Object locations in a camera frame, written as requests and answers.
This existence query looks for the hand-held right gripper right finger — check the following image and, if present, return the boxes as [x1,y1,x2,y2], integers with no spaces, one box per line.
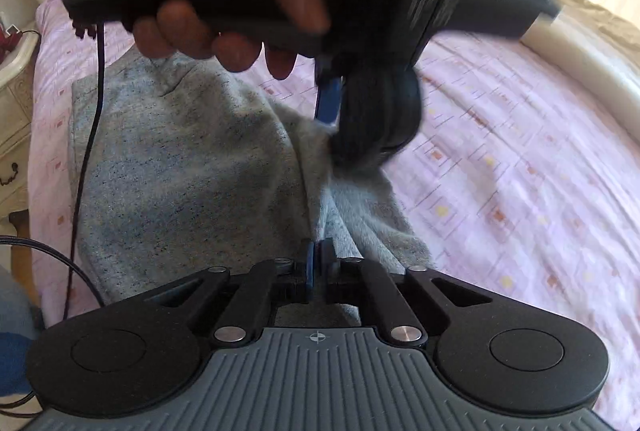
[318,238,494,345]

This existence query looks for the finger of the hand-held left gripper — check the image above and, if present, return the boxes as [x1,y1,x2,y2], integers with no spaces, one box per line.
[312,56,347,131]

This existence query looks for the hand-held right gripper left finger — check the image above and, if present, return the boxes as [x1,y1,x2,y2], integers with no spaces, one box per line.
[142,238,317,345]

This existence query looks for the speckled grey pants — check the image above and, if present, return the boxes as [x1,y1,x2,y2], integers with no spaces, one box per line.
[69,52,437,328]

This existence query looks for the pink patterned bed sheet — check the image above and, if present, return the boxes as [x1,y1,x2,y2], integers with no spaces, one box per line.
[27,0,640,431]

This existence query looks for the cream duvet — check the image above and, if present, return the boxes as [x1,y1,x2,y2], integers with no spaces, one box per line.
[519,0,640,113]

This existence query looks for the person's blue clothed leg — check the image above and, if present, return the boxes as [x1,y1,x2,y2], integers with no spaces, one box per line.
[0,268,45,398]

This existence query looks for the cream carved nightstand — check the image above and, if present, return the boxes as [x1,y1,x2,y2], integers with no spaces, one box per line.
[0,30,42,215]

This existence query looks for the small red object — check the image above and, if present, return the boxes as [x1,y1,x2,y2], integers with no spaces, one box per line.
[0,24,27,49]

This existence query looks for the thin black cable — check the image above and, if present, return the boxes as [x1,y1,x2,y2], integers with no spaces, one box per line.
[62,21,107,325]

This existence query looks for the black braided cable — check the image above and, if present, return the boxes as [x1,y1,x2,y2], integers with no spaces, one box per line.
[0,235,107,412]

